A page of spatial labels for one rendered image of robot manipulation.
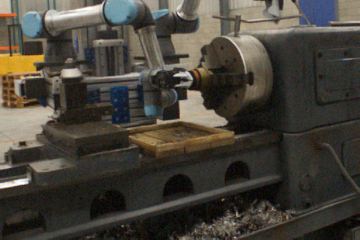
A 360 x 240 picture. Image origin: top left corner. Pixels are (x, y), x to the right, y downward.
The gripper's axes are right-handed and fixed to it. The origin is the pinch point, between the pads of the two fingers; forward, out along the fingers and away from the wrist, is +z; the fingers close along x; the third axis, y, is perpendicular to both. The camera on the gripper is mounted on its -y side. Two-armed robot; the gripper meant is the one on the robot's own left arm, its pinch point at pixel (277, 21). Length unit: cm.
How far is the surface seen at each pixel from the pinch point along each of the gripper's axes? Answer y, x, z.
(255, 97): 10.7, -5.9, 26.8
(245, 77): 15.4, -3.8, 19.1
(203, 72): 25.7, -15.1, 15.4
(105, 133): 70, -2, 31
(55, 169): 85, 0, 38
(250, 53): 11.3, -4.4, 10.9
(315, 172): -12, -4, 59
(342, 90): -28.4, 0.8, 28.9
